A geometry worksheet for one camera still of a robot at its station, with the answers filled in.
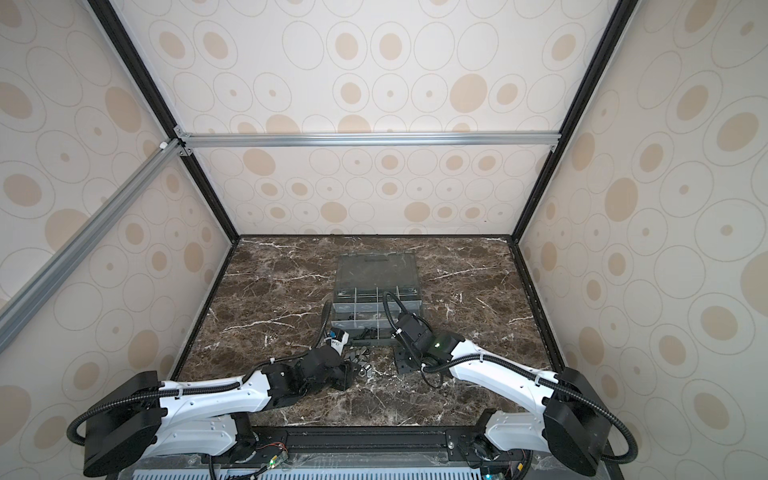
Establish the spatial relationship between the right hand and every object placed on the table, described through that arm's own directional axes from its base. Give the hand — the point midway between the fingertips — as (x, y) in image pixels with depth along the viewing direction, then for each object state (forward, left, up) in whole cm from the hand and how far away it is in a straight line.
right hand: (402, 358), depth 82 cm
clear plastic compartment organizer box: (+31, +13, -6) cm, 35 cm away
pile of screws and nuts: (-1, +8, -6) cm, 10 cm away
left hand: (-3, +11, 0) cm, 11 cm away
